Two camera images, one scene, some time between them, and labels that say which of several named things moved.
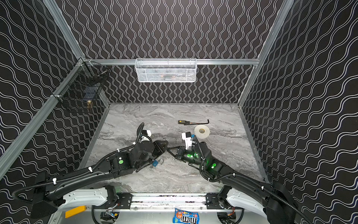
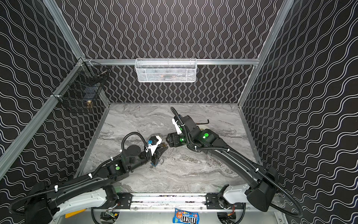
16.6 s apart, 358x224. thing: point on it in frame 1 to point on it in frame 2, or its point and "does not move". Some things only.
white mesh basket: x=165 y=70 does not move
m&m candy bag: x=184 y=217 does not move
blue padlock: x=155 y=162 does not move
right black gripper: x=180 y=153 to x=173 y=138
